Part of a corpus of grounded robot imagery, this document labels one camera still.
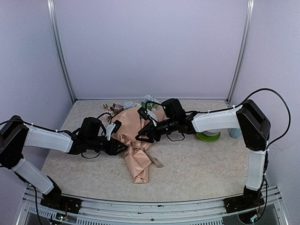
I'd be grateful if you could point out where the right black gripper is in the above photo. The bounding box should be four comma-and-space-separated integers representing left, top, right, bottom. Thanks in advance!
135, 117, 177, 143

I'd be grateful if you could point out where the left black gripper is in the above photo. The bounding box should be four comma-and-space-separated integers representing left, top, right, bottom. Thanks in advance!
87, 136, 128, 156

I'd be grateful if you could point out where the tan ribbon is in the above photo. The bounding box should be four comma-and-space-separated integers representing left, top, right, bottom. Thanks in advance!
123, 145, 164, 170

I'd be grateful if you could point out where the pink wrapping paper sheet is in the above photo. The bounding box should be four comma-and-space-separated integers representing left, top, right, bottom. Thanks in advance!
110, 109, 167, 184

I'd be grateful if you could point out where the pink rose stem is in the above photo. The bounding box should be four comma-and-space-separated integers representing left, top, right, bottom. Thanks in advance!
103, 103, 124, 116

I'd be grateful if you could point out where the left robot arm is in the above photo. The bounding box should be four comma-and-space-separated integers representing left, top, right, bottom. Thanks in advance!
0, 115, 127, 209

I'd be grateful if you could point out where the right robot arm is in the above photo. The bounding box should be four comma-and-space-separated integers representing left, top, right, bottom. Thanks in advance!
135, 98, 270, 208

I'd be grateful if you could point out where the green plate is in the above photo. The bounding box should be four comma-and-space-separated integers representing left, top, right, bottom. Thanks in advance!
196, 132, 221, 143

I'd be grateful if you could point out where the white ceramic bowl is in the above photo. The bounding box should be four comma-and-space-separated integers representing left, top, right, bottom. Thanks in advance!
203, 130, 221, 136

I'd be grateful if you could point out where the light blue cup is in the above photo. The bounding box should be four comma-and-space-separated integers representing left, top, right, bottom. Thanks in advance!
229, 128, 242, 139

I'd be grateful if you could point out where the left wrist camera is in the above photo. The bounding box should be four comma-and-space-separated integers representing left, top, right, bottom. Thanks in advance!
105, 120, 122, 141

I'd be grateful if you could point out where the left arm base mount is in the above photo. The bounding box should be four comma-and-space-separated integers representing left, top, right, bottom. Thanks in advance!
40, 176, 82, 214

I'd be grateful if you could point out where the front aluminium rail base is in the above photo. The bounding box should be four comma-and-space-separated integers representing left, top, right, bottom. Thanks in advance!
16, 185, 289, 225

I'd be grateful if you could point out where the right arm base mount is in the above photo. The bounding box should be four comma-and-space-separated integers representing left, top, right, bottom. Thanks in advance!
224, 186, 265, 213

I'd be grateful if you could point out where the left aluminium frame post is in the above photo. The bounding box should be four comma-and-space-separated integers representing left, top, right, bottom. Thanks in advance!
47, 0, 76, 104

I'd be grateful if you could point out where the aluminium frame post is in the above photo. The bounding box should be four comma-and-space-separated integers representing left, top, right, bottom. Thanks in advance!
226, 0, 255, 104
47, 0, 76, 104

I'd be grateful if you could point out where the right aluminium frame post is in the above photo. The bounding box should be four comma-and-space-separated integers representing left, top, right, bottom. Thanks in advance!
226, 0, 255, 104

